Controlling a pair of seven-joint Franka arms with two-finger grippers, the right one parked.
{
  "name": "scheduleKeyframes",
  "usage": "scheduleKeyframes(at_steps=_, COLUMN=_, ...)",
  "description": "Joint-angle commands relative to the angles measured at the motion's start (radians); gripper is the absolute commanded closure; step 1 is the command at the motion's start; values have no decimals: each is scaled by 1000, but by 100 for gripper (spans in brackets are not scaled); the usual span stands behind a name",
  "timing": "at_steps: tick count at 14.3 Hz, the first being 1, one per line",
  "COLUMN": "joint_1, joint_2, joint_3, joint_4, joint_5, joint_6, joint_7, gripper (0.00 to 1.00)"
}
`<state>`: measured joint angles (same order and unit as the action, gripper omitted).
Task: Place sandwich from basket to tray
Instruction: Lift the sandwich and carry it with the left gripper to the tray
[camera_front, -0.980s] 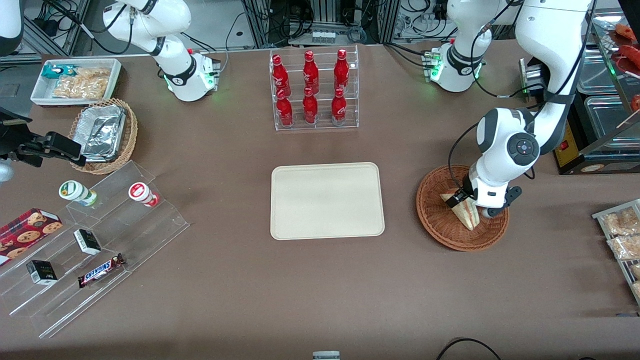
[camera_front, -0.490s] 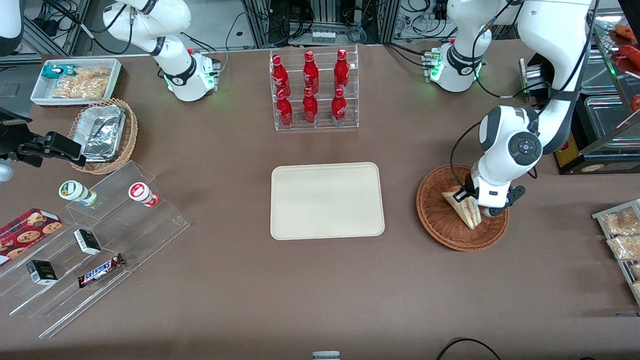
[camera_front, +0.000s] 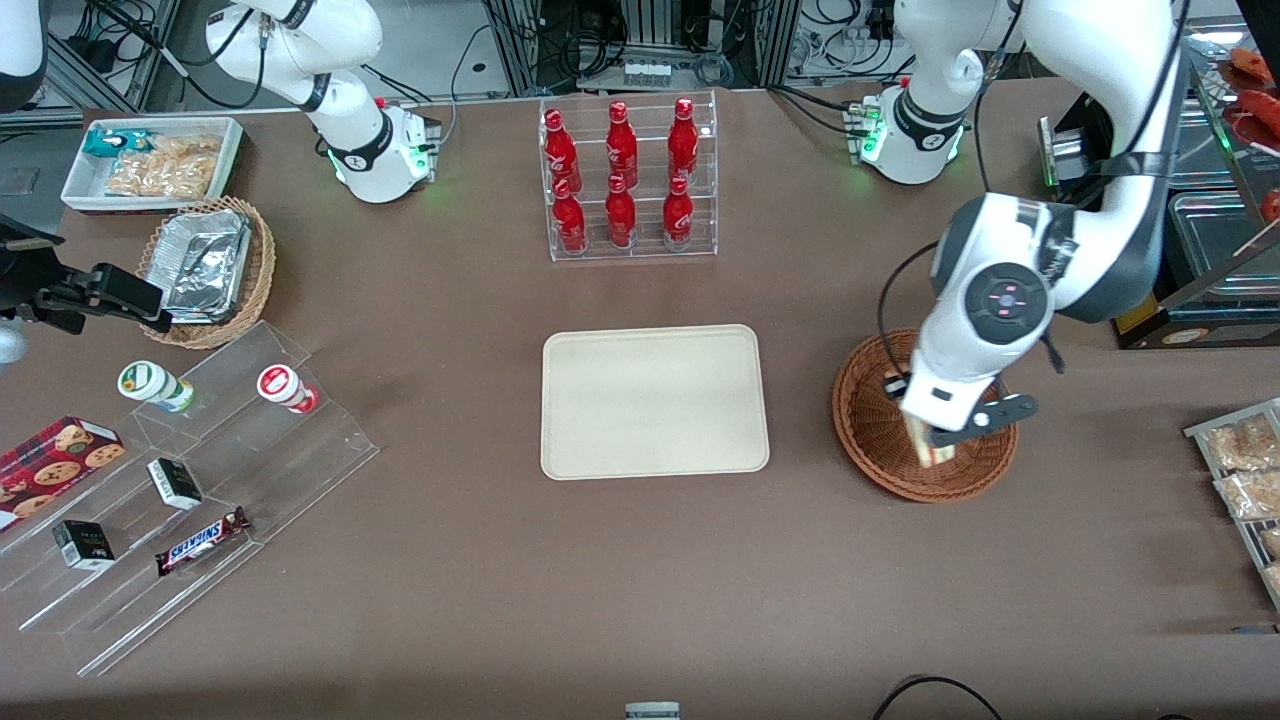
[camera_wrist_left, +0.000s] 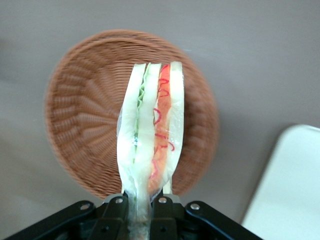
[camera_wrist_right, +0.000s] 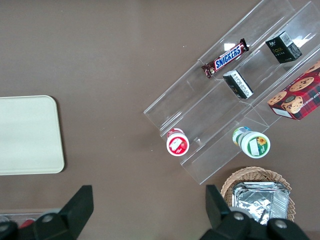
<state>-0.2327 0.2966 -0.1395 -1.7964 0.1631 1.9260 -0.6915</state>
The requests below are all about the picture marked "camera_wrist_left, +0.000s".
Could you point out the triangular sandwich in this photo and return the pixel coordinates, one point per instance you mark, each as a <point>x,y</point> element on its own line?
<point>147,125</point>

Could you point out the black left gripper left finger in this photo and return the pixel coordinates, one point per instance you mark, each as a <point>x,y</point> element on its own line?
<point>113,217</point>

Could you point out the round brown wicker basket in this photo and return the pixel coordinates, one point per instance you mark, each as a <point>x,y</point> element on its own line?
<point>85,120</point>

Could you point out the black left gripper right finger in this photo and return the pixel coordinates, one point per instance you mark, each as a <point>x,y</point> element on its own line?
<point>165,217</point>

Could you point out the beige plastic tray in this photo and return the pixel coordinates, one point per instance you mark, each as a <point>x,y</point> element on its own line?
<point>287,190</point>

